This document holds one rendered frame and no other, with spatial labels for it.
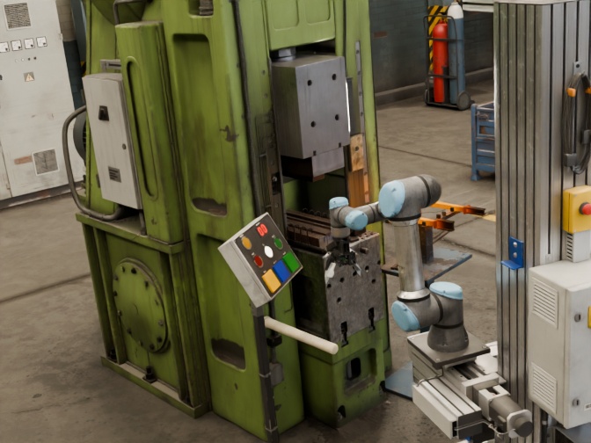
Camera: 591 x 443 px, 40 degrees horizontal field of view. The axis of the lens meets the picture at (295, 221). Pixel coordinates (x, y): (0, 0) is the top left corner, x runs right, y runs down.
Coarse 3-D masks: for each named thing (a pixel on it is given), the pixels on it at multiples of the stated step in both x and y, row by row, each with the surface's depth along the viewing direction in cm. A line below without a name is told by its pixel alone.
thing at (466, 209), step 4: (436, 204) 408; (440, 204) 407; (444, 204) 406; (448, 204) 405; (452, 204) 404; (444, 208) 406; (448, 208) 404; (456, 208) 401; (460, 208) 399; (464, 208) 396; (468, 208) 396; (472, 208) 394; (476, 208) 394; (480, 208) 393; (484, 208) 393; (464, 212) 397; (468, 212) 397; (472, 212) 396; (476, 212) 395; (480, 212) 393; (484, 212) 392
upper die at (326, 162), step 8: (328, 152) 366; (336, 152) 369; (288, 160) 371; (296, 160) 367; (304, 160) 363; (312, 160) 360; (320, 160) 363; (328, 160) 366; (336, 160) 370; (288, 168) 373; (296, 168) 369; (304, 168) 365; (312, 168) 361; (320, 168) 364; (328, 168) 367; (336, 168) 371; (312, 176) 362
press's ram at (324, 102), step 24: (288, 72) 347; (312, 72) 350; (336, 72) 360; (288, 96) 351; (312, 96) 353; (336, 96) 363; (288, 120) 356; (312, 120) 355; (336, 120) 365; (288, 144) 360; (312, 144) 358; (336, 144) 368
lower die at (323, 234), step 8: (288, 216) 399; (304, 216) 397; (312, 216) 398; (304, 224) 389; (312, 224) 387; (320, 224) 384; (288, 232) 386; (296, 232) 382; (304, 232) 381; (320, 232) 376; (328, 232) 375; (296, 240) 383; (304, 240) 379; (312, 240) 375; (320, 240) 372; (328, 240) 376
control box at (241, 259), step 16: (256, 224) 332; (272, 224) 342; (240, 240) 318; (256, 240) 327; (272, 240) 336; (224, 256) 318; (240, 256) 315; (272, 256) 330; (240, 272) 318; (256, 272) 317; (256, 288) 317; (256, 304) 320
